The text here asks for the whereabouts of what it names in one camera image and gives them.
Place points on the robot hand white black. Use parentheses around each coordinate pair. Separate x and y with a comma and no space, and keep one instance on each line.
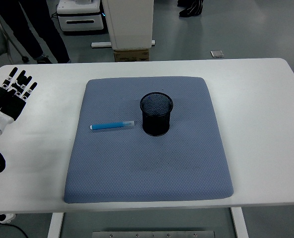
(5,109)

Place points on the blue marker with clear cap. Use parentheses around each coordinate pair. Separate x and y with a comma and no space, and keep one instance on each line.
(107,126)

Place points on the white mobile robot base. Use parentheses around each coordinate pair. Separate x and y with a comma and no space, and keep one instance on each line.
(80,15)

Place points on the black mesh pen holder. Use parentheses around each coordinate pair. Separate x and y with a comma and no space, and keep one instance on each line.
(157,124)

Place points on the person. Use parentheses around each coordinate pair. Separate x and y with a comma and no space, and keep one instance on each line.
(190,8)
(37,24)

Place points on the white power strip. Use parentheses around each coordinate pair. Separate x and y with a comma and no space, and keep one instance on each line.
(6,217)

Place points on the white cabinet foot bar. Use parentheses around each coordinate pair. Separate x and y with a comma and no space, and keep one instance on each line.
(99,44)

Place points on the white table leg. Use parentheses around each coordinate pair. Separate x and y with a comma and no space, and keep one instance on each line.
(54,225)
(239,223)

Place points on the cardboard box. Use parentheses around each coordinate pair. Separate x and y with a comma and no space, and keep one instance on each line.
(130,55)

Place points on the white upright cabinet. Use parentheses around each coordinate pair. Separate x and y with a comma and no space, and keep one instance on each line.
(129,22)

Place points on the blue-grey textured mat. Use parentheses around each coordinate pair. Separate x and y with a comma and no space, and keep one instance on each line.
(149,168)

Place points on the silver floor socket plate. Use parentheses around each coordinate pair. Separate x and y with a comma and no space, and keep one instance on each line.
(216,53)

